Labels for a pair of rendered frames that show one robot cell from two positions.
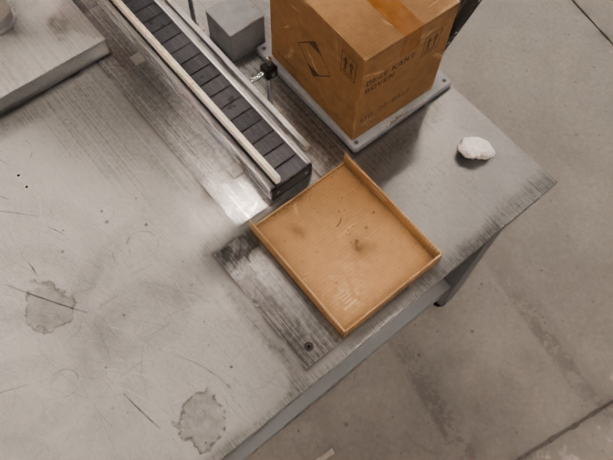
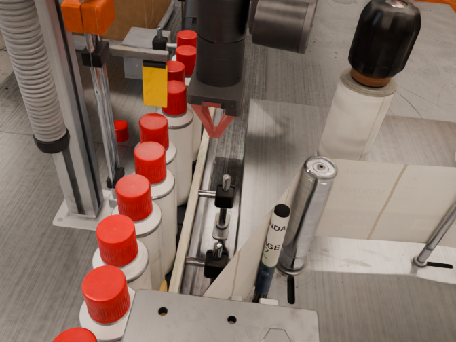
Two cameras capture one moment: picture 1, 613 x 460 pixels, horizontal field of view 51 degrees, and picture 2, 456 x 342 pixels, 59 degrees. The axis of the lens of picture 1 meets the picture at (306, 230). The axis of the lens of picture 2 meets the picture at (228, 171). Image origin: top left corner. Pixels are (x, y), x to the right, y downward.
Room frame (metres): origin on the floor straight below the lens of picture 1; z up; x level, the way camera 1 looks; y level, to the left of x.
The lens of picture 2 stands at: (1.56, 0.98, 1.36)
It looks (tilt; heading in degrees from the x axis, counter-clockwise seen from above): 43 degrees down; 223
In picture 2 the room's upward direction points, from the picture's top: 6 degrees clockwise
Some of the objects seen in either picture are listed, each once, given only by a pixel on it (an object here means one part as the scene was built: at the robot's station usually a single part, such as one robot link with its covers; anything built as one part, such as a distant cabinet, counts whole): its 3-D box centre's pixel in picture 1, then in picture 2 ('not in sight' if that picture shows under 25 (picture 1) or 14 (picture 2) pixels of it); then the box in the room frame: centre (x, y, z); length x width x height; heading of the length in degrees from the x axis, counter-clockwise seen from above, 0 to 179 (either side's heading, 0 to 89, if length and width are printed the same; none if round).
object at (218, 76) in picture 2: not in sight; (219, 61); (1.25, 0.66, 1.13); 0.10 x 0.07 x 0.07; 42
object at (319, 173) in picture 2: not in sight; (303, 220); (1.24, 0.83, 0.97); 0.05 x 0.05 x 0.19
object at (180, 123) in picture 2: not in sight; (174, 147); (1.29, 0.62, 0.98); 0.05 x 0.05 x 0.20
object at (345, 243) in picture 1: (344, 241); not in sight; (0.53, -0.08, 0.85); 0.30 x 0.26 x 0.04; 42
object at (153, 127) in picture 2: not in sight; (157, 184); (1.35, 0.67, 0.98); 0.05 x 0.05 x 0.20
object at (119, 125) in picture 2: not in sight; (119, 130); (1.25, 0.38, 0.85); 0.03 x 0.03 x 0.03
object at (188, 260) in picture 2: not in sight; (203, 268); (1.35, 0.76, 0.89); 0.06 x 0.03 x 0.12; 132
